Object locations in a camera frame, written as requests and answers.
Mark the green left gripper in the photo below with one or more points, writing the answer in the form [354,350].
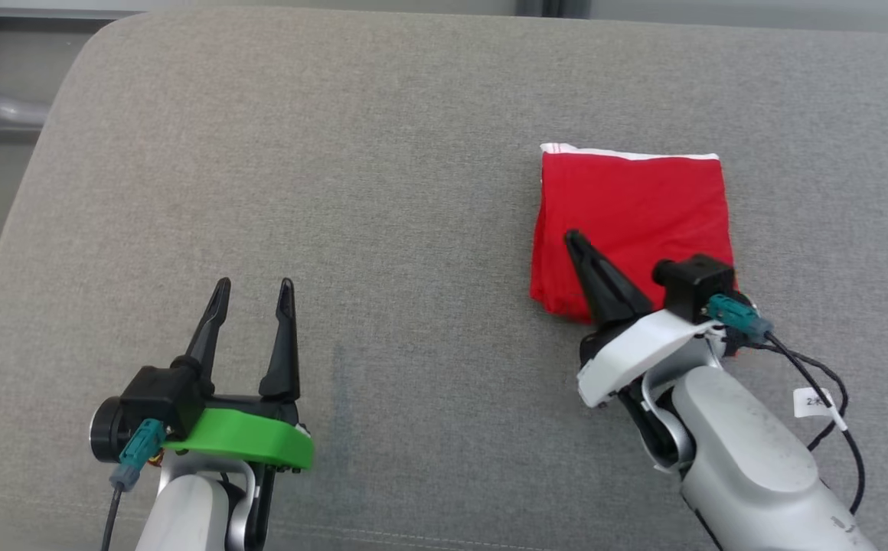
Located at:
[253,436]

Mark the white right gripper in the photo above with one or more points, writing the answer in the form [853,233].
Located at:
[643,344]

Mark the red shorts with white stripe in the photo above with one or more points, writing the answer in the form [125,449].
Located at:
[628,207]

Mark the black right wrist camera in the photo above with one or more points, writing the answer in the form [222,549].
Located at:
[700,287]

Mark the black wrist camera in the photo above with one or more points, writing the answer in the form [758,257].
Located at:
[153,394]
[700,287]

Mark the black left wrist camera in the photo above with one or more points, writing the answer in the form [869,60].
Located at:
[153,394]

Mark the teal right camera connector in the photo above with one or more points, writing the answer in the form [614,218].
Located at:
[731,312]

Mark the teal camera connector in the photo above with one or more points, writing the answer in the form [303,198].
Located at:
[138,451]
[731,312]

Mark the teal left camera connector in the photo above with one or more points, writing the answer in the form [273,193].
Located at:
[138,451]

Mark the grey double metal post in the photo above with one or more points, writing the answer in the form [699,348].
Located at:
[551,8]

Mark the grey metal frame with curved leg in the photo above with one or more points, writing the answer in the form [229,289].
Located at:
[0,113]

